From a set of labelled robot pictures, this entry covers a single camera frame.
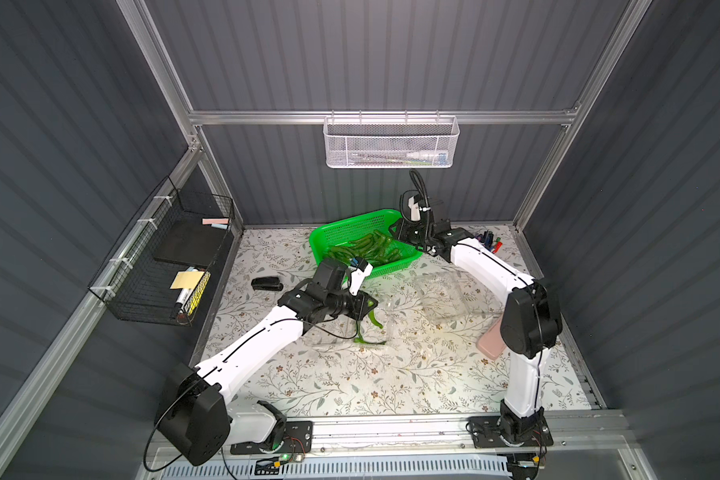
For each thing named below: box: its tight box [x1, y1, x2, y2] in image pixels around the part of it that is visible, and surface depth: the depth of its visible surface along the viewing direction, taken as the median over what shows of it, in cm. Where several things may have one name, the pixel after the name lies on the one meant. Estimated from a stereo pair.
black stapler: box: [251, 277, 283, 291], surface depth 104 cm
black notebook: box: [154, 211, 229, 267], surface depth 80 cm
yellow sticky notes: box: [170, 271, 205, 289], surface depth 73 cm
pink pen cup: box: [476, 230, 494, 252], surface depth 101 cm
